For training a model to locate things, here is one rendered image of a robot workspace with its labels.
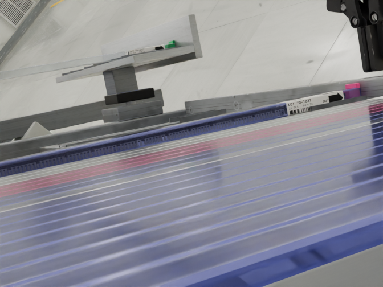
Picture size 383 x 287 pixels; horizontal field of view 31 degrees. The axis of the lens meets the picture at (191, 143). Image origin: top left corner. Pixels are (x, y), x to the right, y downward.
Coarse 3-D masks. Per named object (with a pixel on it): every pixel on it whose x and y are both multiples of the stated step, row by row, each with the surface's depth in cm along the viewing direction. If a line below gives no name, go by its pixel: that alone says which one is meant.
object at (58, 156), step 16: (352, 96) 57; (240, 112) 52; (256, 112) 53; (272, 112) 53; (160, 128) 49; (176, 128) 49; (192, 128) 50; (208, 128) 50; (224, 128) 51; (80, 144) 47; (96, 144) 46; (112, 144) 47; (128, 144) 47; (144, 144) 48; (16, 160) 43; (32, 160) 44; (48, 160) 44; (64, 160) 45; (80, 160) 46; (0, 176) 43
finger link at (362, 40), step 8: (344, 8) 61; (360, 8) 61; (368, 8) 61; (368, 16) 60; (368, 24) 60; (360, 32) 59; (360, 40) 60; (360, 48) 60; (368, 56) 59; (368, 64) 59
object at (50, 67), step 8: (96, 56) 98; (104, 56) 99; (112, 56) 100; (120, 56) 100; (48, 64) 95; (56, 64) 95; (64, 64) 96; (72, 64) 97; (80, 64) 97; (88, 64) 98; (0, 72) 92; (8, 72) 92; (16, 72) 93; (24, 72) 93; (32, 72) 94; (40, 72) 94
